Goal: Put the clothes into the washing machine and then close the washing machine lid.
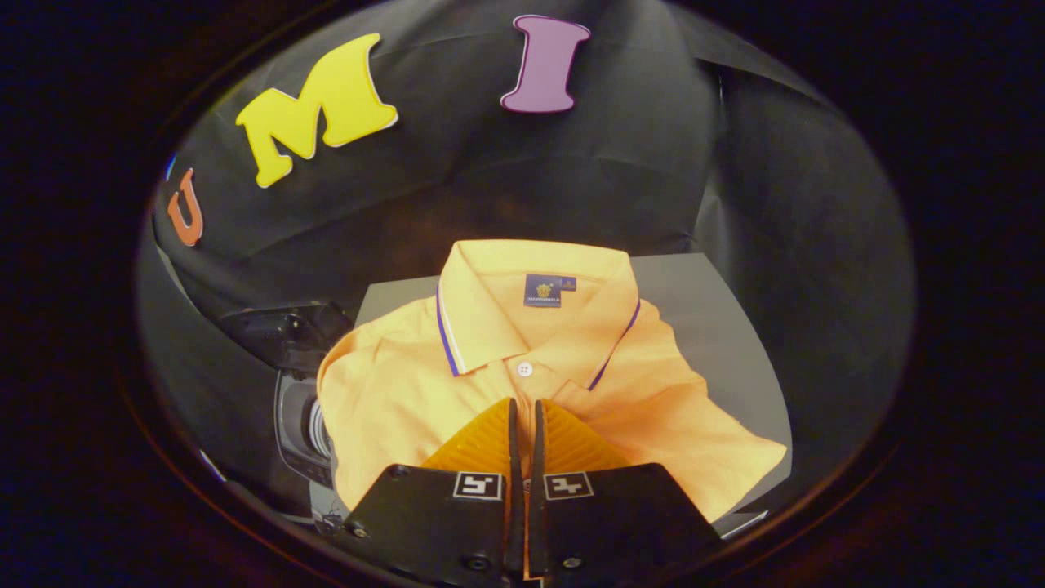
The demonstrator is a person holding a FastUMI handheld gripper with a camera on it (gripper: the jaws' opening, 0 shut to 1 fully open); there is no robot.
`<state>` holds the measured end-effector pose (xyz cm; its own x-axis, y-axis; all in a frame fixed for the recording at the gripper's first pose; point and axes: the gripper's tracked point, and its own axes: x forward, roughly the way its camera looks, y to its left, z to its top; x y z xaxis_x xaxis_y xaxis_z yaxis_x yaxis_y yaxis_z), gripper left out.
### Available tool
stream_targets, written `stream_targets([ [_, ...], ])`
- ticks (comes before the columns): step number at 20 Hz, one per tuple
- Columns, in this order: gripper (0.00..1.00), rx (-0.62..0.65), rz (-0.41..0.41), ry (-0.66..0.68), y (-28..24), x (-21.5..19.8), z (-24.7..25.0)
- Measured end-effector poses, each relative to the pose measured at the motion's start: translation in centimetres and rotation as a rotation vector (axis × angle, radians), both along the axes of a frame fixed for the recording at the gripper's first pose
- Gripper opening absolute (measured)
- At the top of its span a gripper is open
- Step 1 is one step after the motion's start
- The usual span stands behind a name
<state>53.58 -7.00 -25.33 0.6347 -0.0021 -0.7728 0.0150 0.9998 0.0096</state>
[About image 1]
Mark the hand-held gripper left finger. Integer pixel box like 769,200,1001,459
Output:
343,398,523,585

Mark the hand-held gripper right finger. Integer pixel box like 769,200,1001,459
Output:
527,399,723,585

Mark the grey cabinet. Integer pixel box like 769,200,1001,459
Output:
355,253,793,540

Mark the dark grey washing machine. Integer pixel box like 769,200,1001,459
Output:
219,302,356,523

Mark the orange polo shirt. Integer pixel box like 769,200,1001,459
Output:
317,238,789,523

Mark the black backdrop cloth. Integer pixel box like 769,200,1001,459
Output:
135,0,915,491

